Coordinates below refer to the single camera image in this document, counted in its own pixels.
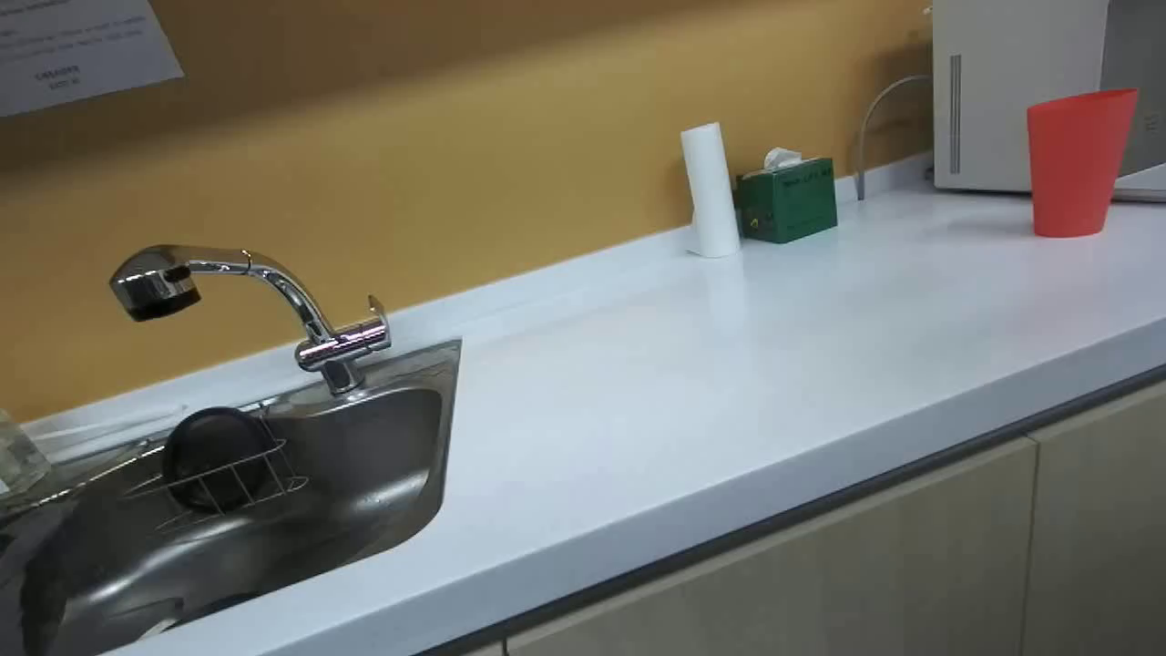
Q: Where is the orange plastic cup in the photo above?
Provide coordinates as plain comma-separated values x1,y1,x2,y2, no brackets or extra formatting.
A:
1029,87,1137,238

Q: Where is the white water tap dispenser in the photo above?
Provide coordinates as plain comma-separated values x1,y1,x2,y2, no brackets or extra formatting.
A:
933,0,1166,205

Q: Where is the green tissue box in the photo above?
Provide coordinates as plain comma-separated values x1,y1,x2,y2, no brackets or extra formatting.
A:
734,148,840,245

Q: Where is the black sponge in sink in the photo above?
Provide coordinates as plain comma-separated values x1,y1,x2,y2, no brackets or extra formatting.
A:
163,408,276,513

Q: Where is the beige left cabinet door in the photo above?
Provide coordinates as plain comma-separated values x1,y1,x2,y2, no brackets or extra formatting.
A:
473,441,1037,656

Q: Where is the beige cabinet door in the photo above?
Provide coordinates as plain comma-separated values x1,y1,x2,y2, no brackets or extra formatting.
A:
1024,381,1166,656
473,441,1037,656

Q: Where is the chrome sink faucet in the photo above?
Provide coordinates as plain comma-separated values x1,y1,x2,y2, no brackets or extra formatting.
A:
109,245,395,397

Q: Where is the stainless steel sink basin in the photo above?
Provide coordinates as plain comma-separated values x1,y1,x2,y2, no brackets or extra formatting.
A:
0,341,458,656

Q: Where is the beige right cabinet door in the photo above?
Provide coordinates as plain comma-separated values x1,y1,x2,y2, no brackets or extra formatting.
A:
1024,381,1166,656

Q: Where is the clear glass container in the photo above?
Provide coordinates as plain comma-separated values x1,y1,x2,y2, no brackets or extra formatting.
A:
0,408,52,495

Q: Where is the white paper notice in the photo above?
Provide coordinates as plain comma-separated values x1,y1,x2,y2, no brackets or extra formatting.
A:
0,0,183,116

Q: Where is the grey hose at wall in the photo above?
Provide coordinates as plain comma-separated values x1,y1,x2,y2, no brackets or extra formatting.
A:
854,69,938,205

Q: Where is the wire sink rack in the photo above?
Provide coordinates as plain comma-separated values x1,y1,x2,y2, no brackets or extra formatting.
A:
127,408,310,513

